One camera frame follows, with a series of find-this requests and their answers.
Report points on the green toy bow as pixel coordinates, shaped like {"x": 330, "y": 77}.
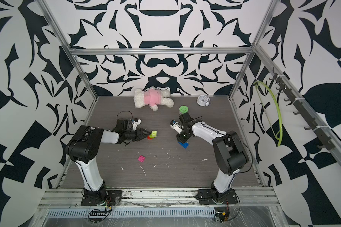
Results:
{"x": 279, "y": 134}

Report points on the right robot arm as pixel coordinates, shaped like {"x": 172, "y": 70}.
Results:
{"x": 230, "y": 154}

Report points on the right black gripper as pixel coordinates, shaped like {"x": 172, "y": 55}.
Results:
{"x": 178, "y": 137}

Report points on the black wall hook rack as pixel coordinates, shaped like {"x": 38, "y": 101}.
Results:
{"x": 314, "y": 123}

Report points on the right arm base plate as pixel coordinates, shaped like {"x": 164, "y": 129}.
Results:
{"x": 212, "y": 196}

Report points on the pink lego brick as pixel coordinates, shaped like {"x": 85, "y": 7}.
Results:
{"x": 141, "y": 158}

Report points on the blue long lego brick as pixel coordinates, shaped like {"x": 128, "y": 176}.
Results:
{"x": 184, "y": 145}

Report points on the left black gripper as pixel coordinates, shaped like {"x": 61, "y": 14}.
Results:
{"x": 139, "y": 137}

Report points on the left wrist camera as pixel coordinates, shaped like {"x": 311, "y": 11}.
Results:
{"x": 127, "y": 125}

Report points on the white alarm clock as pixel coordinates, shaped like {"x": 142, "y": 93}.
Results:
{"x": 203, "y": 101}

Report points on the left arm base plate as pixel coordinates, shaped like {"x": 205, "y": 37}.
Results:
{"x": 100, "y": 198}

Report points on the yellow-green lego brick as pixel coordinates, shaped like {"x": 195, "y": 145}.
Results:
{"x": 153, "y": 134}

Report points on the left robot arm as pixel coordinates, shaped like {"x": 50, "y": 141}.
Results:
{"x": 83, "y": 148}

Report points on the green lidded jar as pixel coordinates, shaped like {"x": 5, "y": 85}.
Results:
{"x": 183, "y": 110}

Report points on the white teddy bear pink shirt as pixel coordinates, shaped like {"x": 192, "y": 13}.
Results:
{"x": 153, "y": 98}

